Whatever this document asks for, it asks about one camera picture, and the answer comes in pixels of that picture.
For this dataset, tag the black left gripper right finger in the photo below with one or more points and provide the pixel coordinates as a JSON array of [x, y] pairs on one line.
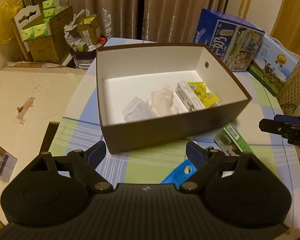
[[206, 161]]

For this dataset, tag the checked tablecloth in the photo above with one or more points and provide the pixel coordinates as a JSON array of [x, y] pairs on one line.
[[80, 128]]

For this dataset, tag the brown open cardboard box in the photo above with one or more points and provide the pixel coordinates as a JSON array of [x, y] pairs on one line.
[[125, 72]]

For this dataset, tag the beige curtain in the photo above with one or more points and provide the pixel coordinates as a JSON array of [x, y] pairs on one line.
[[150, 20]]

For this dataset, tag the small open cardboard box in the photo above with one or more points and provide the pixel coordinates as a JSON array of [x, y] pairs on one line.
[[90, 30]]

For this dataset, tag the yellow plastic bag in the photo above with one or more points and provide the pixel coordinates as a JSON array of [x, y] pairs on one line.
[[8, 9]]

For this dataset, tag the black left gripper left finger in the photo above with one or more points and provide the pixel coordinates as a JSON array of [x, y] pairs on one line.
[[84, 165]]

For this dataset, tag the clear plastic case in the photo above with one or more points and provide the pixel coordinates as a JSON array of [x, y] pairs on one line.
[[137, 110]]

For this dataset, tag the blue cream tube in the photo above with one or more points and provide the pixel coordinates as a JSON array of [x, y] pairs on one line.
[[180, 174]]

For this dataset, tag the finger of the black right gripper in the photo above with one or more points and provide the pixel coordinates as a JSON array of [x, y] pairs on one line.
[[276, 127], [287, 119]]

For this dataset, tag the quilted beige chair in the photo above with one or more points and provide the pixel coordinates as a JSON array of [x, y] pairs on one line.
[[289, 96]]

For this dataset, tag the small photo card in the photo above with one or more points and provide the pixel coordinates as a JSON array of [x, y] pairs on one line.
[[7, 164]]

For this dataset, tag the brown cardboard tissue box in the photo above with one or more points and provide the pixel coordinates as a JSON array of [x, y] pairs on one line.
[[39, 30]]

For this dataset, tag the yellow snack packet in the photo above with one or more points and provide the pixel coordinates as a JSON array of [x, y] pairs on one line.
[[207, 98]]

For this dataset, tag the light blue milk carton box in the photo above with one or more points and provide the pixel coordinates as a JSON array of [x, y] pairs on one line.
[[272, 64]]

